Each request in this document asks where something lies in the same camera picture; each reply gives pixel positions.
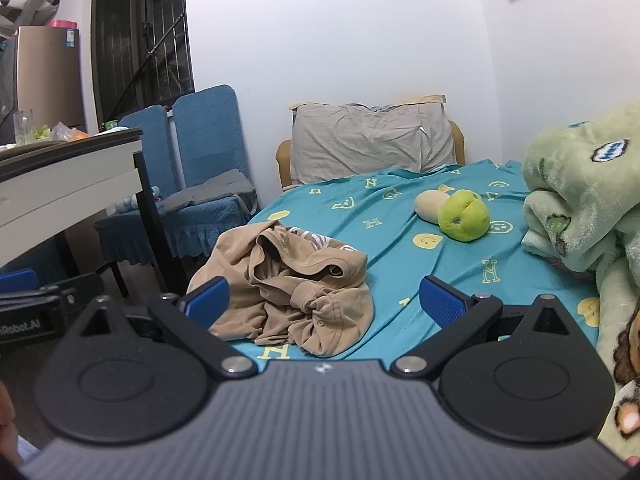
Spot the clear plastic bag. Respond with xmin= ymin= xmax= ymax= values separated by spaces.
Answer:
xmin=49 ymin=122 xmax=92 ymax=142

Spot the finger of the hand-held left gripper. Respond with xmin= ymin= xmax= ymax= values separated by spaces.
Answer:
xmin=0 ymin=268 xmax=107 ymax=313

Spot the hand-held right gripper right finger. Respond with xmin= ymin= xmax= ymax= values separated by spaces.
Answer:
xmin=390 ymin=275 xmax=584 ymax=380

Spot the dark barred window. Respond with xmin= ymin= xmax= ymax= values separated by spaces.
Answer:
xmin=89 ymin=0 xmax=197 ymax=120

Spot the gold refrigerator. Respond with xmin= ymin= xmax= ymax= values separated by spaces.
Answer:
xmin=12 ymin=25 xmax=87 ymax=134

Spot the bed with turquoise sheet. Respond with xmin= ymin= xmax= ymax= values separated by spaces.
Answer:
xmin=227 ymin=159 xmax=602 ymax=362

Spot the small blue toy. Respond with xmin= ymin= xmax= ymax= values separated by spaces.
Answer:
xmin=114 ymin=186 xmax=164 ymax=214

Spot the grey pillow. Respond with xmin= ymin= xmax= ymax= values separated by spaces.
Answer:
xmin=287 ymin=93 xmax=460 ymax=187

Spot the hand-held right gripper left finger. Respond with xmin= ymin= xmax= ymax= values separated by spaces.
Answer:
xmin=66 ymin=276 xmax=259 ymax=379

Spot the green fleece blanket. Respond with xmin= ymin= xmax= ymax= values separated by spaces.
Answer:
xmin=521 ymin=102 xmax=640 ymax=461

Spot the white table with black legs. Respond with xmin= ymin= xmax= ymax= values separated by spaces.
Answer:
xmin=0 ymin=127 xmax=190 ymax=302

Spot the clear drinking glass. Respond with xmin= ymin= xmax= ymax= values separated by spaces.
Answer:
xmin=13 ymin=109 xmax=35 ymax=145

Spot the tan shirt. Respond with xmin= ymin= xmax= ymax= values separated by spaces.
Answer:
xmin=186 ymin=220 xmax=376 ymax=359

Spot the blue covered chair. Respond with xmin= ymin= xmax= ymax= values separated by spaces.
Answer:
xmin=165 ymin=84 xmax=260 ymax=257
xmin=94 ymin=105 xmax=176 ymax=298

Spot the grey folded cloth on chair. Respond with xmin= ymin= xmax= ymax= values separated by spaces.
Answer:
xmin=162 ymin=168 xmax=256 ymax=214

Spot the green and cream plush toy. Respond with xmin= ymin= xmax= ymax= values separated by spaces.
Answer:
xmin=414 ymin=187 xmax=492 ymax=245

